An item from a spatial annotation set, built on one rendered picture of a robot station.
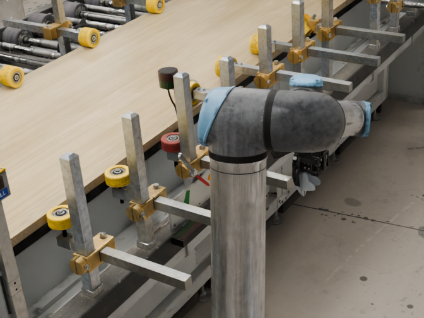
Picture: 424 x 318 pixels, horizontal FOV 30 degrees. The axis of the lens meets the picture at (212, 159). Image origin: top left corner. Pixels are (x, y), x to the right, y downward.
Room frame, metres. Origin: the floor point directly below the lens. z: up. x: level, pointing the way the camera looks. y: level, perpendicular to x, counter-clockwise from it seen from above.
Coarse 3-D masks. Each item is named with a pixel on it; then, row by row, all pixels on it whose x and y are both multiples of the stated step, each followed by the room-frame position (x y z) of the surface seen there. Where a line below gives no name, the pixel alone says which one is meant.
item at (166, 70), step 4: (164, 68) 2.18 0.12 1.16; (168, 68) 2.17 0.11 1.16; (172, 68) 2.17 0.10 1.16; (160, 72) 2.15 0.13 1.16; (164, 72) 2.15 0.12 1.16; (168, 72) 2.14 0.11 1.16; (172, 72) 2.14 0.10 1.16; (168, 92) 2.16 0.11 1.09; (172, 100) 2.16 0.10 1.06; (176, 112) 2.14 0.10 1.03
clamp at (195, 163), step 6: (198, 150) 2.18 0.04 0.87; (204, 150) 2.18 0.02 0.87; (198, 156) 2.14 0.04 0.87; (180, 162) 2.12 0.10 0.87; (192, 162) 2.11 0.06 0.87; (198, 162) 2.13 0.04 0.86; (180, 168) 2.10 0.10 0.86; (186, 168) 2.09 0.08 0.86; (198, 168) 2.13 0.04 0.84; (180, 174) 2.10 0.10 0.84; (186, 174) 2.09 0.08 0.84
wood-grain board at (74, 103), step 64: (192, 0) 3.66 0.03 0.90; (256, 0) 3.58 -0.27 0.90; (320, 0) 3.51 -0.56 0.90; (64, 64) 2.94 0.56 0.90; (128, 64) 2.89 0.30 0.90; (192, 64) 2.84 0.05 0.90; (256, 64) 2.79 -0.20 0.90; (0, 128) 2.40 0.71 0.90; (64, 128) 2.36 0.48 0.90; (64, 192) 1.93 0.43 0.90
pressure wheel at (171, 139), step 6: (174, 132) 2.25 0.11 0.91; (162, 138) 2.21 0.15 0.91; (168, 138) 2.22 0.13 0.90; (174, 138) 2.21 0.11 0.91; (162, 144) 2.20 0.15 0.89; (168, 144) 2.18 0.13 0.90; (174, 144) 2.18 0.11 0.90; (168, 150) 2.18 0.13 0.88; (174, 150) 2.18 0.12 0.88; (174, 162) 2.21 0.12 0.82
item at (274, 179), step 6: (168, 156) 2.21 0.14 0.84; (174, 156) 2.20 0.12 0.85; (204, 156) 2.16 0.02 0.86; (204, 162) 2.13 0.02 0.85; (270, 174) 2.01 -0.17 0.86; (276, 174) 2.01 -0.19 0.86; (270, 180) 2.00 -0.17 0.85; (276, 180) 1.99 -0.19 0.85; (282, 180) 1.98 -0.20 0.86; (288, 180) 1.97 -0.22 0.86; (276, 186) 1.99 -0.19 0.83; (282, 186) 1.98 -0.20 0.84; (288, 186) 1.97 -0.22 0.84
